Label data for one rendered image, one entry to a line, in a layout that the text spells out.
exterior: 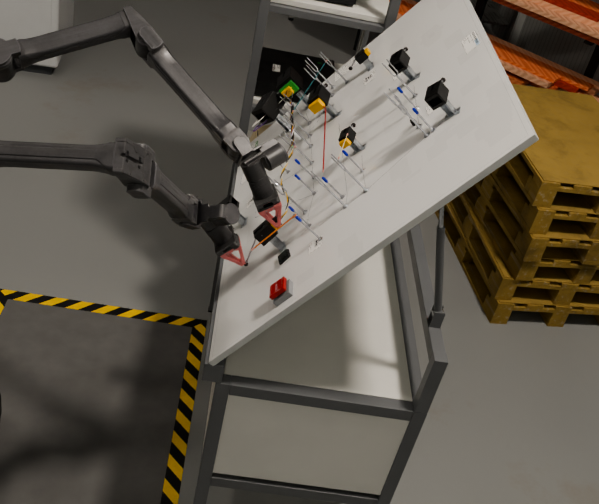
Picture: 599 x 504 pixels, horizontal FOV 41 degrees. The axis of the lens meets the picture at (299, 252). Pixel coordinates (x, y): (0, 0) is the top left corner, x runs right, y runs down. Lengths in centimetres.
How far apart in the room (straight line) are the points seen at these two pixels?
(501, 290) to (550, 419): 68
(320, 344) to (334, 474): 40
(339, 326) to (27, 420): 128
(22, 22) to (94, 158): 373
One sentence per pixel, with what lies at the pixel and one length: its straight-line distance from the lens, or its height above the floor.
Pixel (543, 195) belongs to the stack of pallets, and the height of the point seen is 73.
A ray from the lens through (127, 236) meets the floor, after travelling 406.
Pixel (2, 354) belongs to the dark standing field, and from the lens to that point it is 342.
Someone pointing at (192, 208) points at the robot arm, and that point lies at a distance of 210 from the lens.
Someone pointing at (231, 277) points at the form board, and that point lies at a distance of 239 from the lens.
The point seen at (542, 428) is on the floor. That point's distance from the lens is 368.
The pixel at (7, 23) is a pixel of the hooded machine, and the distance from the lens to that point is 544.
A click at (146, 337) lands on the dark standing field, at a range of 350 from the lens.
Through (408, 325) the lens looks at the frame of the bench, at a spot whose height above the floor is 80.
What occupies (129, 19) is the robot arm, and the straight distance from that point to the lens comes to 227.
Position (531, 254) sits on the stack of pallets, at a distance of 387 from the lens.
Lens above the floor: 238
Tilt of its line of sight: 35 degrees down
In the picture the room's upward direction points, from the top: 14 degrees clockwise
